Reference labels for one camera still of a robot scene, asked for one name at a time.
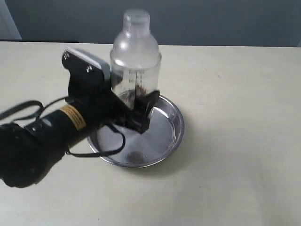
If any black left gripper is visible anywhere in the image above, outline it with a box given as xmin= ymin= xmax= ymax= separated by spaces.
xmin=62 ymin=50 xmax=160 ymax=134

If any clear plastic shaker bottle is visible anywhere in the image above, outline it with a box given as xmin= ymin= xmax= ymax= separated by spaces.
xmin=110 ymin=9 xmax=162 ymax=110

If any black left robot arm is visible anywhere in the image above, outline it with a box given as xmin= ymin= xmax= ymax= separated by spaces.
xmin=0 ymin=48 xmax=160 ymax=188

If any round stainless steel plate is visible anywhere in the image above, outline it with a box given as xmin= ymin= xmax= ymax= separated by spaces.
xmin=102 ymin=96 xmax=185 ymax=168

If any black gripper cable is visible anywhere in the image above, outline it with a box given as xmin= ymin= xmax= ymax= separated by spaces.
xmin=0 ymin=96 xmax=127 ymax=158

